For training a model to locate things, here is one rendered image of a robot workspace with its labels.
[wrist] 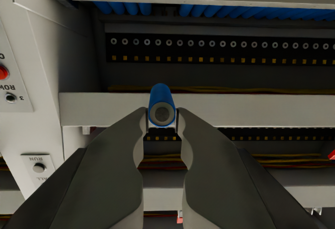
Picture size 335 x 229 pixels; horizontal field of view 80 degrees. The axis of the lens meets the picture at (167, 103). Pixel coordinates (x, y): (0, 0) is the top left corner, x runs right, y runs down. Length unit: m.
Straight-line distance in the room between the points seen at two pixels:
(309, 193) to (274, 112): 0.23
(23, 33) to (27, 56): 0.02
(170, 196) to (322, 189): 0.29
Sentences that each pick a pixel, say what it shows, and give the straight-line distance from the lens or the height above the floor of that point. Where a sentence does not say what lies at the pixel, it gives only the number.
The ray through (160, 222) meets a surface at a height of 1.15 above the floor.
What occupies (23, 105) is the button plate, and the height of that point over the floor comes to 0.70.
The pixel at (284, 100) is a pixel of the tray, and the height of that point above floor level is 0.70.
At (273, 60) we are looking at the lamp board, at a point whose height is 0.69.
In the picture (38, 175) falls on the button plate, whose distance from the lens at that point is 0.38.
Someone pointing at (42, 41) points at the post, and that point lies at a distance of 0.27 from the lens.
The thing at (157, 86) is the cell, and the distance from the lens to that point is 0.17.
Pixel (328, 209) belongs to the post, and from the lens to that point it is 0.78.
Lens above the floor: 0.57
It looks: 31 degrees up
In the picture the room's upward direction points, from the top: 178 degrees counter-clockwise
